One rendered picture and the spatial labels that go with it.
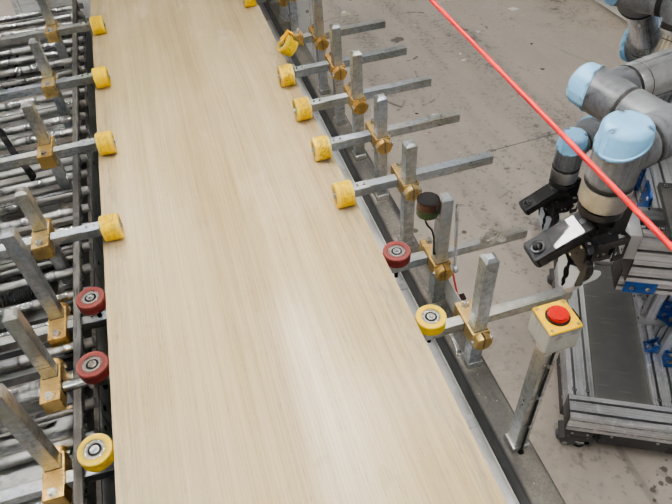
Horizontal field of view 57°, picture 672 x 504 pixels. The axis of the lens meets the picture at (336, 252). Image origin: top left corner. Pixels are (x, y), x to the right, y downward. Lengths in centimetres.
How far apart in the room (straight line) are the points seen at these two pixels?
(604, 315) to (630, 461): 54
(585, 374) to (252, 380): 134
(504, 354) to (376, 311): 115
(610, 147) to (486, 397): 94
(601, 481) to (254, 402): 142
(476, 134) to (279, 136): 179
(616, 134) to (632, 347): 169
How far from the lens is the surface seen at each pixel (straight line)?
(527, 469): 167
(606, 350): 255
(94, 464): 154
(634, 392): 248
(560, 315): 126
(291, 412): 149
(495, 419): 172
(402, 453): 143
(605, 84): 112
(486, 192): 339
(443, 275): 180
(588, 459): 254
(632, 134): 97
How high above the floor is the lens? 219
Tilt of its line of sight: 46 degrees down
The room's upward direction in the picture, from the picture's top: 5 degrees counter-clockwise
